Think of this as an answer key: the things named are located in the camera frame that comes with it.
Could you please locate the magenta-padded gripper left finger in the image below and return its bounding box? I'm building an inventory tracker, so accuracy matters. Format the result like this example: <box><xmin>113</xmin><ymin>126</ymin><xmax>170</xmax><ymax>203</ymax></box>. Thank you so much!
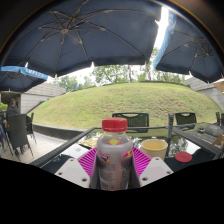
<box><xmin>54</xmin><ymin>146</ymin><xmax>101</xmax><ymax>190</ymax></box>

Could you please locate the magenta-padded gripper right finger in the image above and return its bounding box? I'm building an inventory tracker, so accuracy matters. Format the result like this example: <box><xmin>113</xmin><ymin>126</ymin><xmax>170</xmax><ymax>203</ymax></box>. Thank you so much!
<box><xmin>129</xmin><ymin>146</ymin><xmax>175</xmax><ymax>190</ymax></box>

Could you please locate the clear red-capped drink bottle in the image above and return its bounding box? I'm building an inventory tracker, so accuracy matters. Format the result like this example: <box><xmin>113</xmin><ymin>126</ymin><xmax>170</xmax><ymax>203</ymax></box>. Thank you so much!
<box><xmin>95</xmin><ymin>117</ymin><xmax>134</xmax><ymax>192</ymax></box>

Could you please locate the flat round red coaster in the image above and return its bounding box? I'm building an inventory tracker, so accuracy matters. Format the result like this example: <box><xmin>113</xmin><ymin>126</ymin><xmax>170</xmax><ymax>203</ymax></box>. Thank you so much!
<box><xmin>174</xmin><ymin>151</ymin><xmax>194</xmax><ymax>164</ymax></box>

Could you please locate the yellow snack packet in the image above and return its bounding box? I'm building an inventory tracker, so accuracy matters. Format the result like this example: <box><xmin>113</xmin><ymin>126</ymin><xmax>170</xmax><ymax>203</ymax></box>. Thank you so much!
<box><xmin>79</xmin><ymin>134</ymin><xmax>102</xmax><ymax>150</ymax></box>

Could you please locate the black mesh-back chair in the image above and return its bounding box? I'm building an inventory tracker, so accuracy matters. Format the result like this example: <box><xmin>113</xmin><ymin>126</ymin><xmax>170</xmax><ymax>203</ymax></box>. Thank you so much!
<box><xmin>174</xmin><ymin>112</ymin><xmax>198</xmax><ymax>127</ymax></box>
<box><xmin>111</xmin><ymin>112</ymin><xmax>150</xmax><ymax>134</ymax></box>

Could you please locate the dark wicker chair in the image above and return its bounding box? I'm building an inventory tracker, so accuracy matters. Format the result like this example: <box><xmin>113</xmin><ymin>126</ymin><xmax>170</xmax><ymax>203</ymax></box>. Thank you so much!
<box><xmin>6</xmin><ymin>113</ymin><xmax>35</xmax><ymax>158</ymax></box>

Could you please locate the black slatted chair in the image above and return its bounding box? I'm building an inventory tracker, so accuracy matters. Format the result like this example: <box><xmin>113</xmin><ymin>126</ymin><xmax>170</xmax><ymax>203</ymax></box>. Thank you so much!
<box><xmin>214</xmin><ymin>111</ymin><xmax>224</xmax><ymax>130</ymax></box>

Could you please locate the grey wooden building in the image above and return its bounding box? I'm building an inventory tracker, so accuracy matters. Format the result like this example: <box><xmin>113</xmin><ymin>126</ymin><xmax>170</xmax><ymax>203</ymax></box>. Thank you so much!
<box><xmin>0</xmin><ymin>82</ymin><xmax>67</xmax><ymax>115</ymax></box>
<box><xmin>184</xmin><ymin>77</ymin><xmax>224</xmax><ymax>112</ymax></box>

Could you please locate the person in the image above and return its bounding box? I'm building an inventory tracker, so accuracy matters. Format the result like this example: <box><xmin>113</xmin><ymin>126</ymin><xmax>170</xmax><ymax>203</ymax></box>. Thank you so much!
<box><xmin>3</xmin><ymin>97</ymin><xmax>22</xmax><ymax>130</ymax></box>

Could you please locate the navy umbrella with blue rim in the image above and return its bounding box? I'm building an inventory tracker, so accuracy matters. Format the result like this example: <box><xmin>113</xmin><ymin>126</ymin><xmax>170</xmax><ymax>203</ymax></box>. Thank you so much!
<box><xmin>0</xmin><ymin>65</ymin><xmax>50</xmax><ymax>94</ymax></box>

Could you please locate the navy umbrella with light-blue flap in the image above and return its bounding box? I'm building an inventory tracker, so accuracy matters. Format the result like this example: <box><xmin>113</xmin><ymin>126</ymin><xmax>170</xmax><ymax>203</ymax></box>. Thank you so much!
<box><xmin>153</xmin><ymin>9</ymin><xmax>224</xmax><ymax>84</ymax></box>

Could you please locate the large navy patio umbrella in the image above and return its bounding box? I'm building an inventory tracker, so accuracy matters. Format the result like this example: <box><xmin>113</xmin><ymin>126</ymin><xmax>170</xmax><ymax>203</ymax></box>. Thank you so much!
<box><xmin>0</xmin><ymin>0</ymin><xmax>164</xmax><ymax>79</ymax></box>

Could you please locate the cream cup with yellow handle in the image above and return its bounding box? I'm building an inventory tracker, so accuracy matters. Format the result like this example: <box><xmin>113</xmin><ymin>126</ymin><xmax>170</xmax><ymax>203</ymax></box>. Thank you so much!
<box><xmin>139</xmin><ymin>138</ymin><xmax>169</xmax><ymax>162</ymax></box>

